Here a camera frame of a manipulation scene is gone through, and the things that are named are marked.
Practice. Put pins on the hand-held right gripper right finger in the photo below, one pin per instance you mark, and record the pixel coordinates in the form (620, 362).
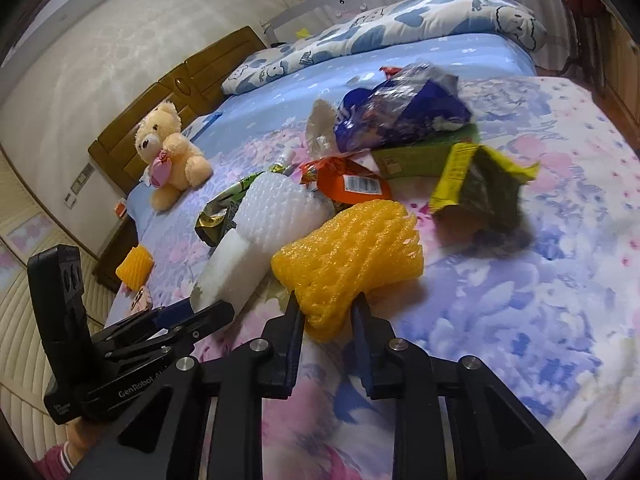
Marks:
(361, 350)

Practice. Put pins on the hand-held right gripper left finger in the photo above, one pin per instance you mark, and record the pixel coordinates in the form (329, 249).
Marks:
(295, 345)

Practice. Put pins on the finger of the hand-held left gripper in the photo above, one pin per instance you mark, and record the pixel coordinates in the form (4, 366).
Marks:
(172, 314)
(210, 317)

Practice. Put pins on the white foam block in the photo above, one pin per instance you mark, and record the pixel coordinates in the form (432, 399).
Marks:
(230, 270)

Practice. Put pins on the large yellow foam fruit net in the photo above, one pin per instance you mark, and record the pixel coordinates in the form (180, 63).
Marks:
(350, 255)

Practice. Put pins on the green and gold snack wrapper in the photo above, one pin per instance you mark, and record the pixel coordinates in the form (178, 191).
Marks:
(215, 217)

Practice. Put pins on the orange snack wrapper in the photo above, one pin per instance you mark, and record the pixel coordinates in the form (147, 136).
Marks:
(345, 185)

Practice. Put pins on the blue snack bag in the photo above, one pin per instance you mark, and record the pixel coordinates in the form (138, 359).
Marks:
(400, 110)

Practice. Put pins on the person's left forearm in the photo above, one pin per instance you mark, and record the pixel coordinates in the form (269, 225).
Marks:
(55, 462)

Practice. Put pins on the small yellow foam fruit net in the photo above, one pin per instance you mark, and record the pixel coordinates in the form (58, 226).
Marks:
(132, 267)

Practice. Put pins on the dark wooden nightstand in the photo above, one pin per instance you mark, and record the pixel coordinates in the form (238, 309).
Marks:
(112, 255)

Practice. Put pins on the small orange box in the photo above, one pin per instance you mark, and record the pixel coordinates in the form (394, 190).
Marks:
(120, 208)

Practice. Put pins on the white foam fruit net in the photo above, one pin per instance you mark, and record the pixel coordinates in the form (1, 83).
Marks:
(280, 205)

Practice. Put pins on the pink and blue floral blanket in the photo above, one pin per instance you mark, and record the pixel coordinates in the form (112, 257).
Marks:
(500, 285)

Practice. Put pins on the cream teddy bear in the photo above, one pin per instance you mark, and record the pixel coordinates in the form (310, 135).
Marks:
(175, 160)

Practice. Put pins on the white pouch with cap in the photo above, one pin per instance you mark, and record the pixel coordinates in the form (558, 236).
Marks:
(282, 162)

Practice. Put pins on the yellow-green snack bag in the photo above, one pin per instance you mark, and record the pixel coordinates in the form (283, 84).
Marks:
(480, 190)

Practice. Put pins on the green cardboard box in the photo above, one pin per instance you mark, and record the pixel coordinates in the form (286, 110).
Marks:
(420, 157)

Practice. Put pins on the wooden headboard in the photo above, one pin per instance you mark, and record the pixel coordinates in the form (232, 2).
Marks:
(170, 85)

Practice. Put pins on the red snack packet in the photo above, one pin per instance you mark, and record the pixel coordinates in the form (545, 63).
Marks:
(387, 71)

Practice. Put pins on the small yellow toy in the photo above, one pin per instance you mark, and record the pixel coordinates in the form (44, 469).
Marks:
(301, 33)

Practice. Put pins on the blue bed sheet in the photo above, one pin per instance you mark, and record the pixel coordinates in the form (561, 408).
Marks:
(450, 55)

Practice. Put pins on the blue and white cartoon quilt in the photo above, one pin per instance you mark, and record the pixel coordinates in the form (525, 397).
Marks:
(400, 15)

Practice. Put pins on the wooden wardrobe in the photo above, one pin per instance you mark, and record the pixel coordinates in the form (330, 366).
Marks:
(620, 50)

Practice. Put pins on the white wall switch panel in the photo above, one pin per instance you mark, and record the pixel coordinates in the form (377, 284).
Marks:
(83, 176)
(70, 200)

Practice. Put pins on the white bed rail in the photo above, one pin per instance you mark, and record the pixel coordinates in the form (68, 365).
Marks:
(320, 10)

